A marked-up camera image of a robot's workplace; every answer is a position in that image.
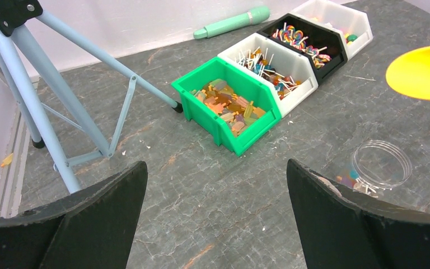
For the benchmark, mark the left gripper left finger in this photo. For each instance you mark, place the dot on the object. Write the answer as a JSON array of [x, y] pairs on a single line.
[[91, 228]]

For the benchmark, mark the black lollipop bin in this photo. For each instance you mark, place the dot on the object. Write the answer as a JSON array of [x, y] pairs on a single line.
[[321, 46]]

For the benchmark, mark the mint green cylindrical handle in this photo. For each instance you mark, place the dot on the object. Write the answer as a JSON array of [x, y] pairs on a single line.
[[254, 16]]

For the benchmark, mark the green candy bin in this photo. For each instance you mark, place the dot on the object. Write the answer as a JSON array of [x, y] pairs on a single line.
[[235, 108]]

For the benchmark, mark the white candy bin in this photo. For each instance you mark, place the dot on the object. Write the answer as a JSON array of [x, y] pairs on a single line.
[[352, 25]]

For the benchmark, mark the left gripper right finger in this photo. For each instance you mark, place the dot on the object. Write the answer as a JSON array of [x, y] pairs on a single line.
[[343, 228]]

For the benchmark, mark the light blue music stand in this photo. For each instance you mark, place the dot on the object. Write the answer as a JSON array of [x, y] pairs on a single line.
[[17, 41]]

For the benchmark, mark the yellow plastic scoop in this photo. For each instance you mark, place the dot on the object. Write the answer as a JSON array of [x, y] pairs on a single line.
[[409, 74]]

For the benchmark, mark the white lollipop bin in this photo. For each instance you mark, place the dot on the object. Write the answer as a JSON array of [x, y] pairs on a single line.
[[287, 74]]

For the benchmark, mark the clear plastic jar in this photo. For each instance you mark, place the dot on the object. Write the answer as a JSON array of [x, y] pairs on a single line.
[[374, 167]]

